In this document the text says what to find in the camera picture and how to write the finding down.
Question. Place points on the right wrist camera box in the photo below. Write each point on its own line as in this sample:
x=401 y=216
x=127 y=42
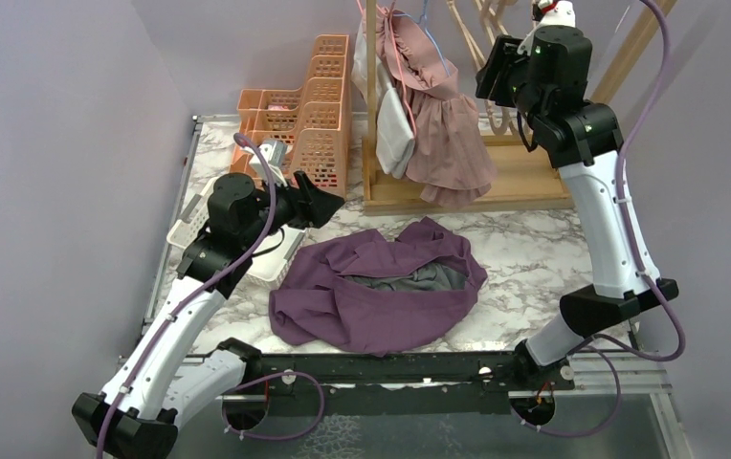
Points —
x=547 y=13

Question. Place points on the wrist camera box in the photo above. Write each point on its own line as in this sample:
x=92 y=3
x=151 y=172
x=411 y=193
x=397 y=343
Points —
x=274 y=152
x=547 y=13

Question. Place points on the purple cloth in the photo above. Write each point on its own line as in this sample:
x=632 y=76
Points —
x=364 y=294

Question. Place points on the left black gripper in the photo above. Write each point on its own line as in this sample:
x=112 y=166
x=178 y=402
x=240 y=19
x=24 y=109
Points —
x=311 y=206

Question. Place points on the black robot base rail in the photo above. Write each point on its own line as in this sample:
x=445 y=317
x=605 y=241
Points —
x=303 y=385

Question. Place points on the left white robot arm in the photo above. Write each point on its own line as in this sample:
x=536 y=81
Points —
x=141 y=410

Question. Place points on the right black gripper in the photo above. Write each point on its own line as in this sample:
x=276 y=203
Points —
x=503 y=58

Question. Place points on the white plastic basket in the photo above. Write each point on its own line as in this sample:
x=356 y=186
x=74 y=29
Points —
x=273 y=257

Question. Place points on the wooden hanger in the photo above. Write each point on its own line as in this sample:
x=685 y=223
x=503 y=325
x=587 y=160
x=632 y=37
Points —
x=491 y=20
x=474 y=50

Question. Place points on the pink clothes pile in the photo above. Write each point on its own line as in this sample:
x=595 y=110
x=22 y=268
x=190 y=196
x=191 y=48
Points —
x=450 y=159

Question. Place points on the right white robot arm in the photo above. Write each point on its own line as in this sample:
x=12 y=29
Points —
x=544 y=78

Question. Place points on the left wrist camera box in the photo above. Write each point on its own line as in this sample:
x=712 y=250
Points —
x=274 y=152

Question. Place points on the orange plastic file organizer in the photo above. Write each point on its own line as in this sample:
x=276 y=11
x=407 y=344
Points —
x=313 y=120

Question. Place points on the white skirt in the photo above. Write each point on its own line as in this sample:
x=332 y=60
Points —
x=395 y=138

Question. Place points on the wooden hanger rack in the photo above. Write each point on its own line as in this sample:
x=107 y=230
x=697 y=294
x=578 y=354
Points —
x=525 y=180

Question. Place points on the pink wire hanger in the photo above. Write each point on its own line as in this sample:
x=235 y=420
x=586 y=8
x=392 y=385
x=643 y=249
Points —
x=396 y=55

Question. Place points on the blue wire hanger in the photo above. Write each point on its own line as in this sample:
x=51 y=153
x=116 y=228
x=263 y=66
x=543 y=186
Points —
x=422 y=22

